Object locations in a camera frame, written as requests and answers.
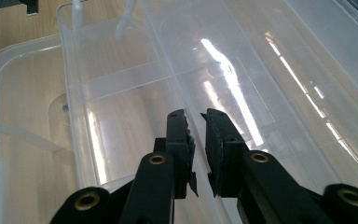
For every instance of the clear plastic storage box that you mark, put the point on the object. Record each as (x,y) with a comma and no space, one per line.
(121,77)

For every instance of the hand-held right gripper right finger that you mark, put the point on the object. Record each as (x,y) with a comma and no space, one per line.
(223,149)

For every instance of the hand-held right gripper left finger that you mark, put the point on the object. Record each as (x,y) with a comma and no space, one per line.
(178,149)

